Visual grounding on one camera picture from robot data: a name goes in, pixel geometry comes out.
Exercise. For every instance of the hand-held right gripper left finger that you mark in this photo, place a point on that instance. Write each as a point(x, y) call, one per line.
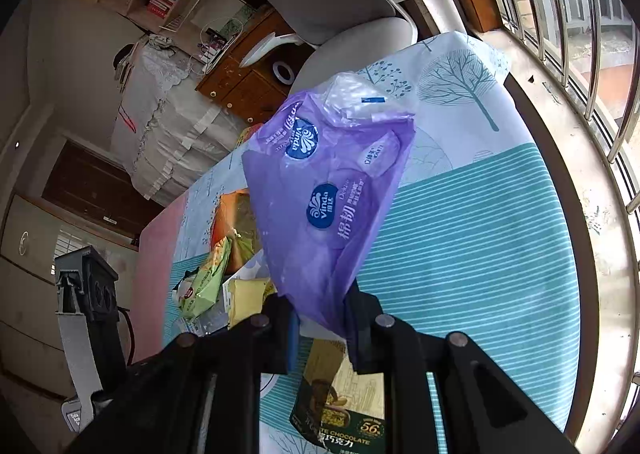
point(291, 344)

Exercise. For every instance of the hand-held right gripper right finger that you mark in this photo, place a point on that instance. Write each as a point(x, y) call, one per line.
point(362, 334)

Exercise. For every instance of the purple plastic tissue bag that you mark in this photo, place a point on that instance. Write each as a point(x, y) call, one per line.
point(320, 194)

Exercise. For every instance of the pink bed sheet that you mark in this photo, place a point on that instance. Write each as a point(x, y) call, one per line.
point(155, 284)

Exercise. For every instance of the yellow snack packet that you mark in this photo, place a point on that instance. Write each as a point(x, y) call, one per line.
point(247, 301)

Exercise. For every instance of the dark green chocolate box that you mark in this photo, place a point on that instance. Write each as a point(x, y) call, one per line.
point(340, 414)

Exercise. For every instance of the dark wooden door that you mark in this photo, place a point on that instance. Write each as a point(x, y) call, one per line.
point(100, 189)

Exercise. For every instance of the green snack packet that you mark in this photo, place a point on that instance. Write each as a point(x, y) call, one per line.
point(202, 279)

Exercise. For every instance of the tree-printed tablecloth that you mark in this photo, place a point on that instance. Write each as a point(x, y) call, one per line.
point(475, 234)

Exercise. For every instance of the white lace furniture cover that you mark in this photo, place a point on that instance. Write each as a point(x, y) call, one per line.
point(165, 124)

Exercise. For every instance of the wooden desk with drawers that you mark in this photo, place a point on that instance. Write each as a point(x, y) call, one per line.
point(250, 84)

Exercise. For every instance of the white tape roll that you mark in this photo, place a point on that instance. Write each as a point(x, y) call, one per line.
point(283, 72)

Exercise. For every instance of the steel window bars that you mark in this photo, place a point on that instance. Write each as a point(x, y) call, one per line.
point(600, 59)

